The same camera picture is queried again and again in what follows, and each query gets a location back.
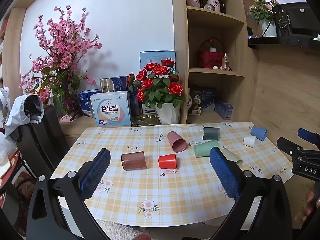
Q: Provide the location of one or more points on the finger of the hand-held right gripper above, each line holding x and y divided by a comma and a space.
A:
308, 135
287, 146

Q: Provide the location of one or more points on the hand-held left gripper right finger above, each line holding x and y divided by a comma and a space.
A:
225, 172

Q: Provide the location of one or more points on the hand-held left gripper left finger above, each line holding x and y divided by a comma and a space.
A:
96, 170

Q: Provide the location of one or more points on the pale beige cup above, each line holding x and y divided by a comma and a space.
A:
233, 158

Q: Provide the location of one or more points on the blue cup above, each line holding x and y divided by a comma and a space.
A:
258, 133

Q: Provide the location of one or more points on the mint green cup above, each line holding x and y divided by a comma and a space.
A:
203, 148

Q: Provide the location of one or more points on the white cup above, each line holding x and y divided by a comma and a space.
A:
249, 141

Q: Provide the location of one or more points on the brown transparent cup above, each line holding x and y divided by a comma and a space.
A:
133, 160

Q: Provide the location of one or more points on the dark green cup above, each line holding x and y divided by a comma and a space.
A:
211, 133

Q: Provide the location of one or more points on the pink cup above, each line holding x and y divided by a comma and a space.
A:
176, 141

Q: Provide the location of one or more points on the red cup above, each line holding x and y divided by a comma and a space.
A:
168, 161

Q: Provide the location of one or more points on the person's right hand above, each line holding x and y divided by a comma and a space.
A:
309, 205

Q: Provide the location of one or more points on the yellow checked floral tablecloth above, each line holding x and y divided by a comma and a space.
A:
150, 185

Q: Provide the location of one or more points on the black chair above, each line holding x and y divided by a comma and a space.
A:
42, 140

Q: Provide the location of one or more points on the white and blue box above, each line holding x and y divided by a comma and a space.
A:
111, 110

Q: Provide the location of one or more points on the white shaggy rug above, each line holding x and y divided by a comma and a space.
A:
112, 230

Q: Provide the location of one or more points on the small purple blue box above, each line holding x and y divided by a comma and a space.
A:
223, 108

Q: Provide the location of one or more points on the gold patterned tray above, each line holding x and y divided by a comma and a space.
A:
145, 120

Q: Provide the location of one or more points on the blue carton box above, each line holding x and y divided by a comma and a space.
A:
86, 100

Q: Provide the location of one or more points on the blue illustrated milk box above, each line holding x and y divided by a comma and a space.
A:
201, 100

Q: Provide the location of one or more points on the white faceted flower pot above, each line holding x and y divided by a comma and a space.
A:
167, 113

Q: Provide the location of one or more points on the dark blue and silver box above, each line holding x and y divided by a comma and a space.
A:
116, 83

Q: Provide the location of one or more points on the clear plastic bag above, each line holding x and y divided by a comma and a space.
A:
6, 152

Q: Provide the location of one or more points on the white cloth cover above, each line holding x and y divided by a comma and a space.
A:
17, 115

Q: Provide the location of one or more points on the small glass bottle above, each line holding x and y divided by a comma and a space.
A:
225, 62

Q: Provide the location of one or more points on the red rose artificial plant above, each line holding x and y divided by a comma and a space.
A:
160, 80

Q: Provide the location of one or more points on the red basket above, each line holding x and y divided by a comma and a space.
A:
210, 57

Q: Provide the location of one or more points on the black monitor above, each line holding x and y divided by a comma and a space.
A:
297, 17

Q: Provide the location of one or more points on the pink blossom artificial plant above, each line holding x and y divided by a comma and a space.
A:
58, 55

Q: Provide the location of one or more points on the light blue box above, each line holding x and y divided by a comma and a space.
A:
152, 57

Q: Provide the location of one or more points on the pale pink rose plant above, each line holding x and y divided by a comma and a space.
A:
262, 7

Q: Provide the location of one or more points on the wooden shelf unit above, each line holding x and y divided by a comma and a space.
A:
182, 42

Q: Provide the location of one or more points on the pink labelled jar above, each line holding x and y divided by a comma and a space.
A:
214, 3

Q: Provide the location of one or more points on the black wall shelf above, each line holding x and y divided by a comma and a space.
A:
285, 42

